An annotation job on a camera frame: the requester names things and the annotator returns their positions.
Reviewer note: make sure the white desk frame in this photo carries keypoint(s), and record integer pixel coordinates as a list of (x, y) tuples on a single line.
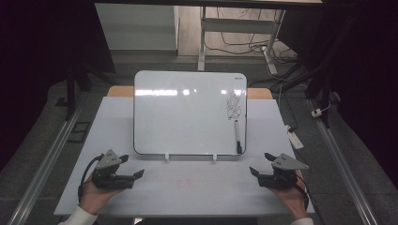
[(237, 26)]

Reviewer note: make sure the white whiteboard stand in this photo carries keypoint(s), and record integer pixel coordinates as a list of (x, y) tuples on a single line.
[(167, 157)]

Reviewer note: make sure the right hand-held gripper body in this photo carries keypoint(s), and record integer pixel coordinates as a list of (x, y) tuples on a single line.
[(286, 164)]

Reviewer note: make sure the person's left hand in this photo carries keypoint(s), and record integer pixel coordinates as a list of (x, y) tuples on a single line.
[(94, 197)]

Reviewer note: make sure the black metal stand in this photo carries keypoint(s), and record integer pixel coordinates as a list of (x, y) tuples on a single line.
[(71, 90), (325, 93)]

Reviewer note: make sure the small white adapter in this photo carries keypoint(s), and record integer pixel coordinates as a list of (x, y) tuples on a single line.
[(316, 113)]

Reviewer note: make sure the white cabinet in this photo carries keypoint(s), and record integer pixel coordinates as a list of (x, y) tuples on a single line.
[(137, 28)]

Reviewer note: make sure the black curtain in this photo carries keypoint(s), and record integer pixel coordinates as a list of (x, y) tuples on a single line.
[(31, 62), (369, 78)]

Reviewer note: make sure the person's right hand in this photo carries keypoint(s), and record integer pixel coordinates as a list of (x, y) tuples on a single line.
[(294, 200)]

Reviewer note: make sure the white whiteboard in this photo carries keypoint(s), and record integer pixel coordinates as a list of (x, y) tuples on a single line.
[(181, 125)]

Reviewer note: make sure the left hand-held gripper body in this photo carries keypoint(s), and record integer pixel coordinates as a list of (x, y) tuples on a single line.
[(108, 161)]

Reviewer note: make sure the black and white marker pen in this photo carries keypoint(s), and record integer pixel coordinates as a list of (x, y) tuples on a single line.
[(237, 131)]

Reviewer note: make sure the aluminium rail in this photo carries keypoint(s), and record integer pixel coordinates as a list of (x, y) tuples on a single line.
[(344, 162), (47, 162)]

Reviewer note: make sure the white power strip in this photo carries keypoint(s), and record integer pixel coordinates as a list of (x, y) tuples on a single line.
[(295, 140)]

